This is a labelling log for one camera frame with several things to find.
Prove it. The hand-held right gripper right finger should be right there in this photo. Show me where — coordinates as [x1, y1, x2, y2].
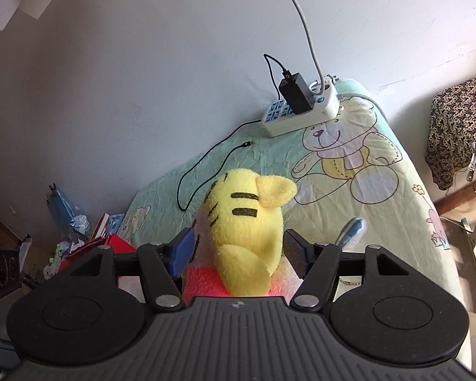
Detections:
[282, 229, 413, 309]

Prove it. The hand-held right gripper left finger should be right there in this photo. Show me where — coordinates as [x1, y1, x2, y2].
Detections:
[59, 226, 199, 312]

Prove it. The yellow tiger plush toy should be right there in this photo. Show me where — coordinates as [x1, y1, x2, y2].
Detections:
[182, 169, 302, 298]

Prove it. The white rabbit plush toy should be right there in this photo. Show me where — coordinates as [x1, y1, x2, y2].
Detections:
[335, 217, 367, 252]

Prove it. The red cardboard box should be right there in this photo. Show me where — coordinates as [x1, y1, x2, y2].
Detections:
[57, 233, 143, 282]

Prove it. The small green alien toy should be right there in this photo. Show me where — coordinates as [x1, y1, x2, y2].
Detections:
[50, 242, 70, 264]

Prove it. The blue patterned box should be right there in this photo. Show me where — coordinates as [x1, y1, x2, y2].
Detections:
[109, 214, 127, 235]

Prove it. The yellow book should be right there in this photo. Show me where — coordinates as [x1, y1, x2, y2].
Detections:
[88, 213, 112, 244]

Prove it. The printed bed sheet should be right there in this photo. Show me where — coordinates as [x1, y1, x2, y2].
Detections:
[119, 77, 473, 370]

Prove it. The clear plastic bag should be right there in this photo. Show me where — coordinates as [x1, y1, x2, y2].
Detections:
[69, 214, 92, 243]

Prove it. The blue plastic packet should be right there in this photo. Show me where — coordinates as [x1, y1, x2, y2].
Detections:
[45, 183, 82, 231]

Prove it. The white power strip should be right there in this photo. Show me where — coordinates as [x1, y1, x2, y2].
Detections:
[261, 79, 340, 138]

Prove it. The black power adapter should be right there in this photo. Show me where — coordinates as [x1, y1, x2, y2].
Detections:
[278, 70, 315, 116]

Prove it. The dark patterned cloth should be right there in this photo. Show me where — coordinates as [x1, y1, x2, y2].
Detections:
[425, 70, 476, 207]

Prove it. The black charging cable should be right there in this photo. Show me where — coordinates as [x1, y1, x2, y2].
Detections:
[177, 53, 292, 211]

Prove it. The grey power cord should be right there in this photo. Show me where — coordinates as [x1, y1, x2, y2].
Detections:
[270, 0, 327, 88]

